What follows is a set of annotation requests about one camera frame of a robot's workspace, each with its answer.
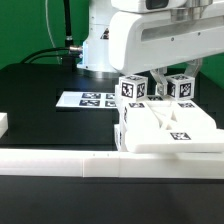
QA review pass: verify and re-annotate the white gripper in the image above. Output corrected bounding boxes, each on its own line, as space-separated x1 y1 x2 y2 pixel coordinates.
109 0 224 96

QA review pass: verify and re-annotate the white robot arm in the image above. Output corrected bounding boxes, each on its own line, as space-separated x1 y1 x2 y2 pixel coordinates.
78 0 224 95

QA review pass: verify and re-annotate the white U-shaped obstacle frame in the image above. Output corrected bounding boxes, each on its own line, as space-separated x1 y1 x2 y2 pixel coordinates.
0 112 224 179

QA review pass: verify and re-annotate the white chair back part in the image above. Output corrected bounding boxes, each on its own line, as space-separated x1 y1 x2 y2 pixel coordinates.
115 85 224 154

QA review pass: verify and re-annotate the white thin cable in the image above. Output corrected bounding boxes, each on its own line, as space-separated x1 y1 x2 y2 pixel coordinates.
45 0 63 65

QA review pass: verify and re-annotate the white tag sheet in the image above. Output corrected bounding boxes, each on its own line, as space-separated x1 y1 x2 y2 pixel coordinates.
56 91 116 109

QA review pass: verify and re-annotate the black cable bundle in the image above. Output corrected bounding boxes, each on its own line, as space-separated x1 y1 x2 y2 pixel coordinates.
20 0 84 65

